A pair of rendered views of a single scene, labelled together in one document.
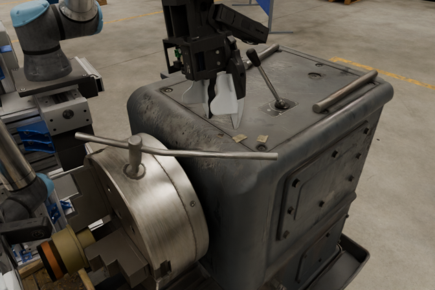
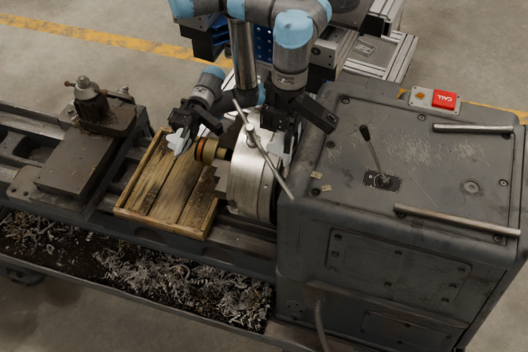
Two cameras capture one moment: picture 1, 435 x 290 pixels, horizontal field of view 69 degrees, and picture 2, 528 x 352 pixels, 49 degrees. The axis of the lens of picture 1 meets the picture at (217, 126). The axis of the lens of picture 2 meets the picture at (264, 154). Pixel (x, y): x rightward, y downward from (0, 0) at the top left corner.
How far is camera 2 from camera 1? 1.07 m
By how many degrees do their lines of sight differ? 46
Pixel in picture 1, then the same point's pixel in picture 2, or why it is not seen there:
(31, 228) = (210, 124)
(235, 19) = (302, 111)
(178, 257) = (243, 205)
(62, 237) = (210, 143)
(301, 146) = (341, 215)
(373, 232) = not seen: outside the picture
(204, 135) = (306, 155)
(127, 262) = (221, 183)
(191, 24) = (271, 100)
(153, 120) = not seen: hidden behind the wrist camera
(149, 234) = (231, 178)
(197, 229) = (261, 202)
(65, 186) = not seen: hidden behind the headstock
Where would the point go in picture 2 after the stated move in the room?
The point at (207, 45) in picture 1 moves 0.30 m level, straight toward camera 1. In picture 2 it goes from (272, 115) to (146, 177)
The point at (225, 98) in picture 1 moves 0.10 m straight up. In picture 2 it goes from (278, 146) to (278, 116)
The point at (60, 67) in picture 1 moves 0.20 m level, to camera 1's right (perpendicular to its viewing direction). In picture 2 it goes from (341, 5) to (378, 38)
